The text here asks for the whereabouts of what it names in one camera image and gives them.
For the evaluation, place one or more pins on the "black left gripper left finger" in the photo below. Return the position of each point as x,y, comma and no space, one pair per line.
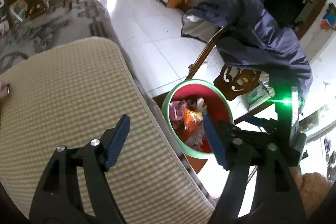
73,187

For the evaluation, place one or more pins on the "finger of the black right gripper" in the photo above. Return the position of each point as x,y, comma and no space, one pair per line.
252,129

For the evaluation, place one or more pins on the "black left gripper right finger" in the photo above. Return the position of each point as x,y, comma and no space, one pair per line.
259,187

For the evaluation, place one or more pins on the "orange red snack bag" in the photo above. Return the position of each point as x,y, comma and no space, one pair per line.
191,120

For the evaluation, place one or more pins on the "pink wrapper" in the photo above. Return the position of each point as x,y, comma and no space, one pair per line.
176,110

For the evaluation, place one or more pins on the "red green trash bin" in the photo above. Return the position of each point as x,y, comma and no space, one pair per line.
203,97

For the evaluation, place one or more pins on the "right hand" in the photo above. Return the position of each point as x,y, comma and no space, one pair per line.
313,188

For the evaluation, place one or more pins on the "wooden carved chair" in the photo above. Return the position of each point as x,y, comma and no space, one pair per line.
232,82

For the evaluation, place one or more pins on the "dark blue jacket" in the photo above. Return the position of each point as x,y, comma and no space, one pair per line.
251,40

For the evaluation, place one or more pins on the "grey patterned carpet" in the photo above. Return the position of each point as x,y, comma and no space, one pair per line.
56,27

